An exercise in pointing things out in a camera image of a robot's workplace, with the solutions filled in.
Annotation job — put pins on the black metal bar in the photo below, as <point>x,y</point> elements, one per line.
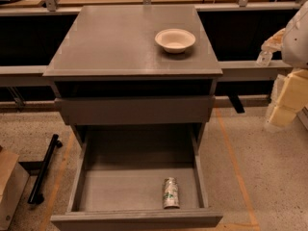
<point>36,197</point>

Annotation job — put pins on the grey metal rail shelf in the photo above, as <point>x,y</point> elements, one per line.
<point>233,71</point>

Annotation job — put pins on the grey drawer cabinet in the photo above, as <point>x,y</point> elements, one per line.
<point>111,52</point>

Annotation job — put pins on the silver green 7up can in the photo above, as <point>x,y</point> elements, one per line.
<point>170,193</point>

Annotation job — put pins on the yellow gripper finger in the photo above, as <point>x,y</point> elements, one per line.
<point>274,43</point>
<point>291,98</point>

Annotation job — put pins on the brown cardboard box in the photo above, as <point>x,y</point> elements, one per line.
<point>13,178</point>

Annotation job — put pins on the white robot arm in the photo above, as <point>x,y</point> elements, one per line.
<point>292,42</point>

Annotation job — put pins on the closed grey top drawer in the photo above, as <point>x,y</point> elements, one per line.
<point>122,111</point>

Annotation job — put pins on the clear plastic bottle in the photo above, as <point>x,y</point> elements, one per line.
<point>264,58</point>

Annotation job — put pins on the open grey middle drawer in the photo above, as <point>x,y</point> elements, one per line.
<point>120,176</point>

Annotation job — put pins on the white paper bowl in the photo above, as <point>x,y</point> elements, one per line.
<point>175,41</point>

